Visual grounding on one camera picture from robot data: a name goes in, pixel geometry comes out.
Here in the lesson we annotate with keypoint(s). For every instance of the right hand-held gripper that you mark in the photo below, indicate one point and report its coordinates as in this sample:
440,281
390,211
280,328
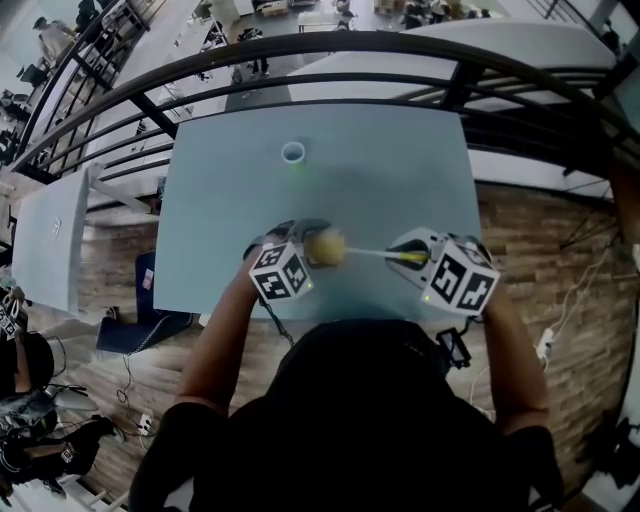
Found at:
457,277

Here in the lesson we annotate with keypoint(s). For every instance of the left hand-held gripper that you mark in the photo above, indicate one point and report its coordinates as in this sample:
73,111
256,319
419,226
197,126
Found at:
275,275

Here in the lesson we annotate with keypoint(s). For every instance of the yellow sponge brush white handle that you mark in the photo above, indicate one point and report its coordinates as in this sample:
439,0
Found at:
330,248

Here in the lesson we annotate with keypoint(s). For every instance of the green cup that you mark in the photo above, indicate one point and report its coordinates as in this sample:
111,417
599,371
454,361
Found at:
293,154

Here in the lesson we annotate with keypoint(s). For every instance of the person's left forearm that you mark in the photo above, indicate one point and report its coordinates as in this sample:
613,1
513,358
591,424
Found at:
220,350

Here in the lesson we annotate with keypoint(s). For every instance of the person's right forearm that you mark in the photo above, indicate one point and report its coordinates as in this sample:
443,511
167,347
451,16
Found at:
517,370

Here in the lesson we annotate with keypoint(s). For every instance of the black chest-worn device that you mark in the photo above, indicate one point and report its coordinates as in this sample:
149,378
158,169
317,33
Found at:
454,348

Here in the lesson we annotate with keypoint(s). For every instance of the white paper slip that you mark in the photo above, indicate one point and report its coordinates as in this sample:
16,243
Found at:
204,318

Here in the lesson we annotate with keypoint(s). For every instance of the white power strip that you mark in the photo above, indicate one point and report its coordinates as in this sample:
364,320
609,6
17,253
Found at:
145,422
545,342

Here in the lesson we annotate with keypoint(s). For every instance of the pink card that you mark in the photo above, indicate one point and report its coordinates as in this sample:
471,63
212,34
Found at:
147,278

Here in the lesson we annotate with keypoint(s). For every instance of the dark blue chair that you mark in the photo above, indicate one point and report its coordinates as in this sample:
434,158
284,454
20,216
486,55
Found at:
145,330

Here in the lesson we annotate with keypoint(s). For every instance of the person's black shirt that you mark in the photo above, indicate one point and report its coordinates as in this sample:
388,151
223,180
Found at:
350,450

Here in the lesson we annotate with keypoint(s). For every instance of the wooden table with metal legs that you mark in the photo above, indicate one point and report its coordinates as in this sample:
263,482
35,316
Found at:
625,210

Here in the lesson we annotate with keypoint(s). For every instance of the black metal railing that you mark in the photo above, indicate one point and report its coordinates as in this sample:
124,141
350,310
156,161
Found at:
150,107

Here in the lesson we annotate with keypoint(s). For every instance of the white table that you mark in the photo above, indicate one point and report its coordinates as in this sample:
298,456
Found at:
45,240

